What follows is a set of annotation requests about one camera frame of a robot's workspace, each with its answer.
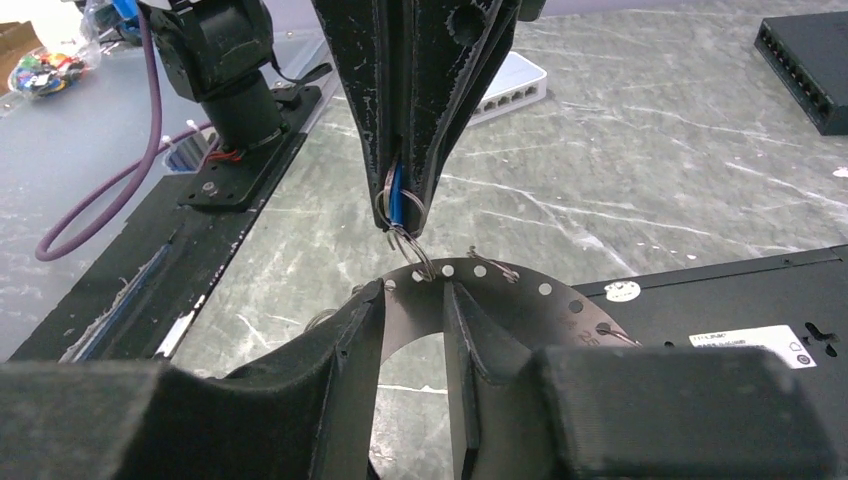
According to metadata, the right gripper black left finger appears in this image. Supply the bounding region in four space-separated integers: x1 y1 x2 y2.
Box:
115 279 386 479

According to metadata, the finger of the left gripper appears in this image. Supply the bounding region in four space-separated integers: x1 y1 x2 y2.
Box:
404 1 520 237
312 0 406 229

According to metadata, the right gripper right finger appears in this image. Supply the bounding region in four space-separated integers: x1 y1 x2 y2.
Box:
443 286 564 479

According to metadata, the large grey key ring disc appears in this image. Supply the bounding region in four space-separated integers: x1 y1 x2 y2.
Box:
380 257 641 361

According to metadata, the blue key tag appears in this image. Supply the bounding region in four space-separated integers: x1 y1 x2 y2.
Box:
388 163 403 226

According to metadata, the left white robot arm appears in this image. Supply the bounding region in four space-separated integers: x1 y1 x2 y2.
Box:
139 1 528 238

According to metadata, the grey rectangular box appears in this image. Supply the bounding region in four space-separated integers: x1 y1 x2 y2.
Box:
468 51 548 126

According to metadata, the bag of colourful tags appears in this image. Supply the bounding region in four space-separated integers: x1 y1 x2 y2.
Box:
5 12 102 100

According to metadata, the cardboard box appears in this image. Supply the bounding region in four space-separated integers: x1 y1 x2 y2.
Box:
1 21 42 95

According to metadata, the black flat pad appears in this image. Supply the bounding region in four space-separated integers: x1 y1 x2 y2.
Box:
754 11 847 136

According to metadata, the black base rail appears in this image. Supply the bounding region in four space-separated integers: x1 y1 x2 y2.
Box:
11 86 324 362

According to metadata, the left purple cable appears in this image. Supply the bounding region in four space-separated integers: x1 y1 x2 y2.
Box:
34 6 217 263

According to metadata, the black network switch box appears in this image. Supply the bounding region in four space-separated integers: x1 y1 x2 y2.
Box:
576 245 847 457

